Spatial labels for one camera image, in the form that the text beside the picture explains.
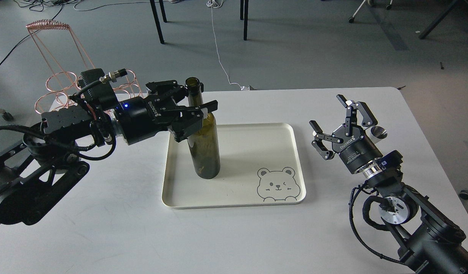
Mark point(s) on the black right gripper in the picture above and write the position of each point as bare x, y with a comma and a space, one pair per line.
355, 146

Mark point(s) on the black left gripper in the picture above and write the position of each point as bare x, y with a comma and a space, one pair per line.
138, 118

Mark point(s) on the steel double jigger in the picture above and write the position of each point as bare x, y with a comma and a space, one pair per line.
375, 134

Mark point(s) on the dark green wine bottle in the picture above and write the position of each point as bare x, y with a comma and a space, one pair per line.
204, 147

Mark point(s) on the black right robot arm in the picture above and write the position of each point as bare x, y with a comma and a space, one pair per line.
429, 242

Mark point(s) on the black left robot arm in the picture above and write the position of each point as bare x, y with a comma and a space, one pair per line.
54, 154

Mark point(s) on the cream bear serving tray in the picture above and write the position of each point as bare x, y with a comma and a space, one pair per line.
259, 165

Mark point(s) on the black table leg left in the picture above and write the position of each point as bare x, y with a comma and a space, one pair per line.
156, 17

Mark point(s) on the black table leg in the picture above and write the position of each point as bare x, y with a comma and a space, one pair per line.
156, 17
244, 17

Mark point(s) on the chair base with caster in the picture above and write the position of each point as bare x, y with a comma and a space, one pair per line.
370, 6

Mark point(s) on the black table leg right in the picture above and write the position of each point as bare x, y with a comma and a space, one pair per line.
244, 17

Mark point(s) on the caster wheel at left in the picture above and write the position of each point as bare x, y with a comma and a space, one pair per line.
6, 115

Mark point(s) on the copper wire wine rack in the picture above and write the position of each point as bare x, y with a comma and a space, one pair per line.
64, 54

